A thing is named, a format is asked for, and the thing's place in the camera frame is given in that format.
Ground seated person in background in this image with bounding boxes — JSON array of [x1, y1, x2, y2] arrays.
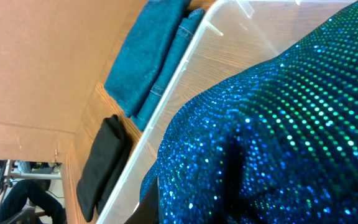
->
[[0, 179, 67, 224]]

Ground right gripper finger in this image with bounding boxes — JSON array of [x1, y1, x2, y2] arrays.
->
[[125, 177, 160, 224]]

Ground folded blue denim jeans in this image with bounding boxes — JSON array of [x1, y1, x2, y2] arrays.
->
[[104, 0, 204, 131]]

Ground black folded garment left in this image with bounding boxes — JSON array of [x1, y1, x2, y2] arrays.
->
[[76, 114, 133, 223]]

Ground clear plastic storage bin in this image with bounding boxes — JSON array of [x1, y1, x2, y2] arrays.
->
[[98, 0, 352, 223]]

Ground blue sequin garment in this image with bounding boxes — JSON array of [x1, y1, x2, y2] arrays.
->
[[139, 0, 358, 224]]

